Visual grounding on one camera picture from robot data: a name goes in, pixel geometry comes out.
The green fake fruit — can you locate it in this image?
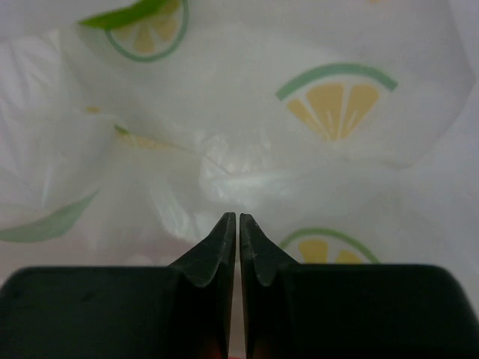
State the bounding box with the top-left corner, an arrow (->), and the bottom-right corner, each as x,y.
79,0 -> 167,30

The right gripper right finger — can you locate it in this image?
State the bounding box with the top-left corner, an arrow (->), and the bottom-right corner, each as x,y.
239,214 -> 478,358

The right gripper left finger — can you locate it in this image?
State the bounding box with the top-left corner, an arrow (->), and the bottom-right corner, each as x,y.
1,213 -> 236,358

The white plastic bag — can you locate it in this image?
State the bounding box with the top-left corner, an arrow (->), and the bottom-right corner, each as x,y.
0,0 -> 479,270

